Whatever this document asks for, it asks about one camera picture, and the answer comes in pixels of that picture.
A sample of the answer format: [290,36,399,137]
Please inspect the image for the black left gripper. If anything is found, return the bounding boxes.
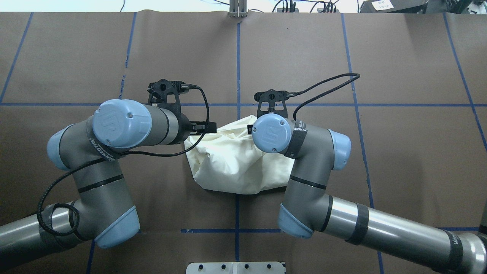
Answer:
[177,114,217,144]

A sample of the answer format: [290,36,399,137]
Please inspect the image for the cream long-sleeve cat shirt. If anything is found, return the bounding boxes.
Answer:
[184,115,294,194]

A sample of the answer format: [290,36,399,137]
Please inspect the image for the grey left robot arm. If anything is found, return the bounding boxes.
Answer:
[1,99,216,271]

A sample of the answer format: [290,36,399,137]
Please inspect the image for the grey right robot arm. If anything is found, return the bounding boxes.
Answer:
[249,113,486,274]

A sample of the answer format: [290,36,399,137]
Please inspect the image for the black box with label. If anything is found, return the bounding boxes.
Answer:
[359,0,425,14]

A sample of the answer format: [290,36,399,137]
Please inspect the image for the brown table cover mat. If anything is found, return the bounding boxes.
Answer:
[0,10,486,274]

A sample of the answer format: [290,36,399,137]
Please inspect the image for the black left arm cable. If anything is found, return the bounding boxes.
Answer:
[36,84,210,237]

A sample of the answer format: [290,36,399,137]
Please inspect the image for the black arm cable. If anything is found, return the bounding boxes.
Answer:
[285,73,361,121]
[36,84,210,237]

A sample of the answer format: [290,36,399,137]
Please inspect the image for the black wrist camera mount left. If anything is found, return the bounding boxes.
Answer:
[147,79,190,117]

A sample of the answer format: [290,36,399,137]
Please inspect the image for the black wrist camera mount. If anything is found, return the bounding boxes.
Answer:
[147,79,190,117]
[254,89,288,118]

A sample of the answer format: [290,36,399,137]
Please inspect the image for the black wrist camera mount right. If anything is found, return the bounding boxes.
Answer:
[254,89,288,118]

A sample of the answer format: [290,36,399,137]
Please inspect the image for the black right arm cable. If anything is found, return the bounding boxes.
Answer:
[285,73,361,121]

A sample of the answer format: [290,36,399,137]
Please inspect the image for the aluminium frame post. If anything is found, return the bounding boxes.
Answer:
[228,0,248,18]

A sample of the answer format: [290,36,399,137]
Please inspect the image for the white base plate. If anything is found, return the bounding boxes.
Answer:
[186,261,287,274]

